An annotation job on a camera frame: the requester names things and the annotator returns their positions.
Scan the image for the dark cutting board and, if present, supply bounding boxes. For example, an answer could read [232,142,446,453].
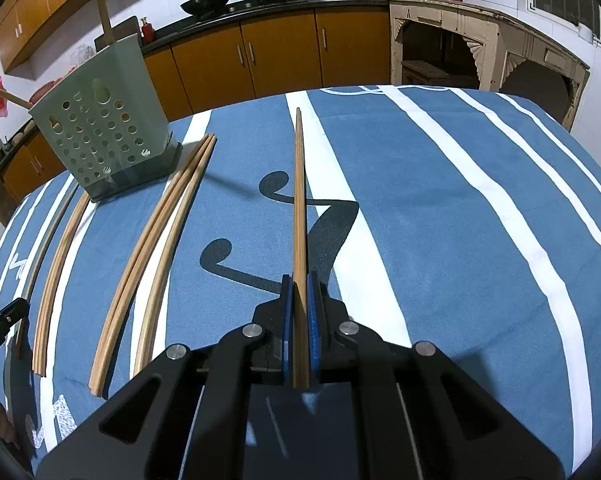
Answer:
[94,16,141,53]

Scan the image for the green perforated utensil holder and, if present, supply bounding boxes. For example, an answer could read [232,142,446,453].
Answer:
[29,32,184,204]

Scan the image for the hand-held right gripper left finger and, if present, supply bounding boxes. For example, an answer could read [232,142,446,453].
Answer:
[34,274,295,480]

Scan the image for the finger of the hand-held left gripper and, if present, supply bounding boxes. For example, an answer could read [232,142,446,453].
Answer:
[0,298,30,361]

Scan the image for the white side table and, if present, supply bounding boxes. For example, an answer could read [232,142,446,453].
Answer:
[388,0,591,133]

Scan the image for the dark wooden chopstick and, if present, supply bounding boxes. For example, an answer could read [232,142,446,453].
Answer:
[14,180,80,358]

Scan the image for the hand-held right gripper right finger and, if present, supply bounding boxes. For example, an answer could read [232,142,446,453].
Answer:
[307,271,566,480]

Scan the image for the wooden wall kitchen cabinets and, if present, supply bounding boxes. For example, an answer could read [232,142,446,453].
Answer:
[0,0,131,73]

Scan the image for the wooden base kitchen cabinets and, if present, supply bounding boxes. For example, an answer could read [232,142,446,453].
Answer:
[0,5,391,201]

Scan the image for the black kitchen countertop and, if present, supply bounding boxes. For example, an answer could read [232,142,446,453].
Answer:
[0,0,389,211]

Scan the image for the red basin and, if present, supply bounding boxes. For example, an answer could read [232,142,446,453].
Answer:
[30,79,64,103]

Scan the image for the clear plastic bag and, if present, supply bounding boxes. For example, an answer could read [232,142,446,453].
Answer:
[70,45,96,68]

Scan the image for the blue white striped tablecloth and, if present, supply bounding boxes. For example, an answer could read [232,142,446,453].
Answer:
[0,85,601,480]

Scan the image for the wooden stool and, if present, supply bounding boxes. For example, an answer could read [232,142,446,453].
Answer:
[402,60,481,92]

